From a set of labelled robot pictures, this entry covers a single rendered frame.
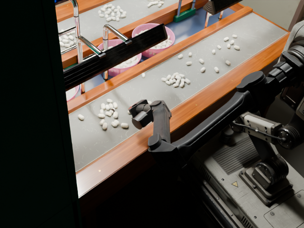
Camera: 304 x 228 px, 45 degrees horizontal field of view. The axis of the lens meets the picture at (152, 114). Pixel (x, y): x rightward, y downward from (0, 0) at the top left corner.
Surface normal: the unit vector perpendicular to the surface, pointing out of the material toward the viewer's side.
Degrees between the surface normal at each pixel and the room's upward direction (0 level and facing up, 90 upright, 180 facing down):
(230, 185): 0
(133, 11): 0
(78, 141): 0
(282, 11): 90
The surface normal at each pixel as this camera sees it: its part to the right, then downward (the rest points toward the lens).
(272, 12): -0.83, 0.36
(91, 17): 0.08, -0.67
